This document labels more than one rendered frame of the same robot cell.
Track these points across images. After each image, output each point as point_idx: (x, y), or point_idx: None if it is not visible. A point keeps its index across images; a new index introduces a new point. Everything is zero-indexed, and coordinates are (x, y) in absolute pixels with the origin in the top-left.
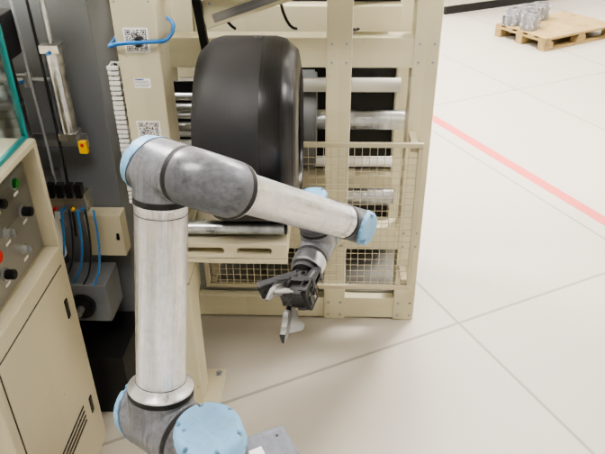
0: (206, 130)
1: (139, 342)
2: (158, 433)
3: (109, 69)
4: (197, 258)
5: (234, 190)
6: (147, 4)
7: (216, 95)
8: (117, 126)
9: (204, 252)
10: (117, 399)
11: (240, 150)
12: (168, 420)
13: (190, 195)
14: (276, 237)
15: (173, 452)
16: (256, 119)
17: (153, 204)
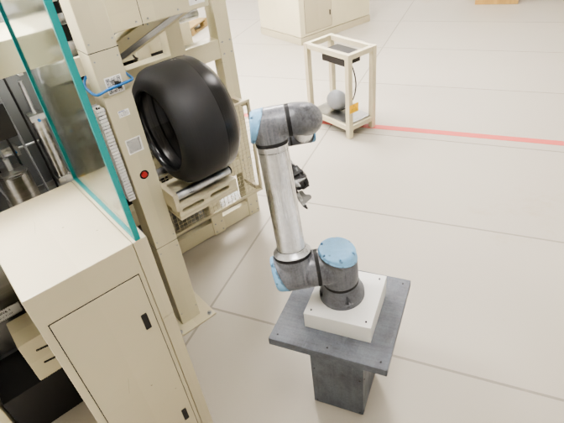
0: (192, 122)
1: (285, 227)
2: (313, 268)
3: (98, 112)
4: (190, 213)
5: (320, 114)
6: (117, 56)
7: (187, 99)
8: (112, 150)
9: (192, 207)
10: (274, 273)
11: (215, 126)
12: (312, 260)
13: (306, 124)
14: (226, 178)
15: (327, 271)
16: (216, 103)
17: (280, 142)
